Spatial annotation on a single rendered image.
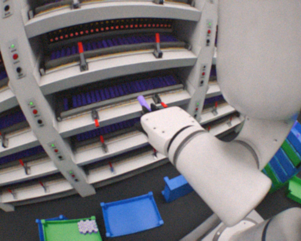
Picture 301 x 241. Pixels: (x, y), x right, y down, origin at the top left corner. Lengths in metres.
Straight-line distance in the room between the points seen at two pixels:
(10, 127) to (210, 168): 0.71
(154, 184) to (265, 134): 0.83
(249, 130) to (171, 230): 0.74
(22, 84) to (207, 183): 0.53
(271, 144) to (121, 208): 0.83
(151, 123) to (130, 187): 0.73
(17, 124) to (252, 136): 0.75
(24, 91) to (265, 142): 0.61
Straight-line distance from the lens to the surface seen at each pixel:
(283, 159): 1.10
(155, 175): 1.01
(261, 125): 0.23
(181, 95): 0.70
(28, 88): 0.52
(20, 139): 0.68
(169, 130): 0.26
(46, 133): 0.60
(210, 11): 0.67
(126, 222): 0.90
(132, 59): 0.53
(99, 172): 0.88
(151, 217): 0.89
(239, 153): 0.22
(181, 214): 0.92
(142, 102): 0.41
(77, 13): 0.47
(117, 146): 0.72
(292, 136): 1.04
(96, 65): 0.50
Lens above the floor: 0.87
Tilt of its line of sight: 39 degrees down
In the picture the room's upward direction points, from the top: straight up
